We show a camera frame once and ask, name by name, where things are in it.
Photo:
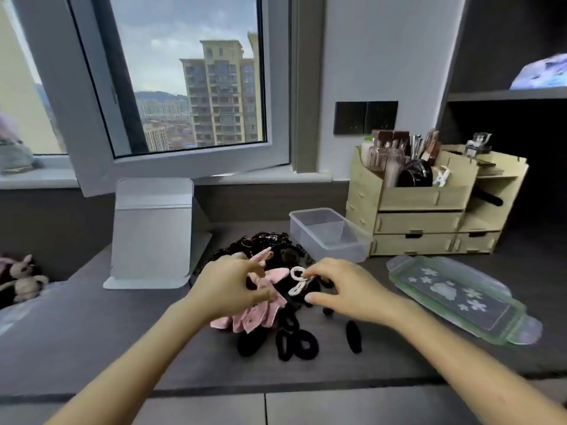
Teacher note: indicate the person's left hand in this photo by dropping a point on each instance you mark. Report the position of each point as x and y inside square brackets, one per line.
[219, 289]

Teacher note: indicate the person's right hand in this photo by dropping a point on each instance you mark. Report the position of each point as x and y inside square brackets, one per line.
[361, 294]

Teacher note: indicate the person's left thumb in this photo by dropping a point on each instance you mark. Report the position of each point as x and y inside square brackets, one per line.
[259, 297]

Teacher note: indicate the person's right thumb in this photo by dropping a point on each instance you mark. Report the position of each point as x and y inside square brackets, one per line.
[321, 299]

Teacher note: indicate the pink fabric hair bow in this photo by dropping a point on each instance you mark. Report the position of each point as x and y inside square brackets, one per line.
[261, 316]

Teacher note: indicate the person's right forearm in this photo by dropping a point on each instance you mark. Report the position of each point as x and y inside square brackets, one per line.
[465, 362]

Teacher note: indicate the person's left forearm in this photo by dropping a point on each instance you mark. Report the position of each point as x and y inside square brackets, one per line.
[133, 371]

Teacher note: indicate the clear plastic container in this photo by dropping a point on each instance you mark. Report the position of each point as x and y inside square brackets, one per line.
[330, 236]

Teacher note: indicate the white folding stand mirror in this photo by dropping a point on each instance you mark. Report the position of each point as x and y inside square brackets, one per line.
[153, 234]

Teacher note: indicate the wooden desktop drawer organizer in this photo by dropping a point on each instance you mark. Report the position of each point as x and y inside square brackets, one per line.
[421, 221]

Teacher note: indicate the green clear flower-print lid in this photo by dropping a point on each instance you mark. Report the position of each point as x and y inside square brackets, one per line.
[460, 296]

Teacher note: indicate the white open window sash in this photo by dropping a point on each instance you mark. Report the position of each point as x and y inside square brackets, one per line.
[177, 163]

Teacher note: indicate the black round compact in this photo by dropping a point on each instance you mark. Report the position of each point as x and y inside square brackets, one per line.
[416, 173]

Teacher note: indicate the group of pink cosmetic tubes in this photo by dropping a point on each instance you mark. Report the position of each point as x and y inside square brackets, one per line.
[385, 154]

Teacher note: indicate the white claw hair clip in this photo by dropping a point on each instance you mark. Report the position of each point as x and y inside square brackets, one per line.
[441, 176]

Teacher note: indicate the bunch of makeup brushes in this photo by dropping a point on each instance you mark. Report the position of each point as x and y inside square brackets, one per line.
[425, 146]

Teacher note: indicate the clear perfume bottle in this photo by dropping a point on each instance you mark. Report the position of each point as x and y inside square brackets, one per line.
[478, 143]

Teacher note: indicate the plush rabbit toy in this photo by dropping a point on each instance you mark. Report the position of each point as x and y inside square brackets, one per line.
[24, 278]

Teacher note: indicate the grey plush toy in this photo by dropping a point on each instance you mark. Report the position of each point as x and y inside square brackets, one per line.
[13, 150]

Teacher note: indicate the dark grey shelf unit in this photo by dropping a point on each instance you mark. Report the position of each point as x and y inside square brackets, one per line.
[487, 44]

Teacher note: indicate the blue white patterned cloth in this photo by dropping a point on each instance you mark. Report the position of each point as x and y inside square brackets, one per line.
[540, 72]

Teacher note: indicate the black wall switch panel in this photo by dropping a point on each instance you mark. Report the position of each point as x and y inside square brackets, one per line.
[350, 118]
[381, 116]

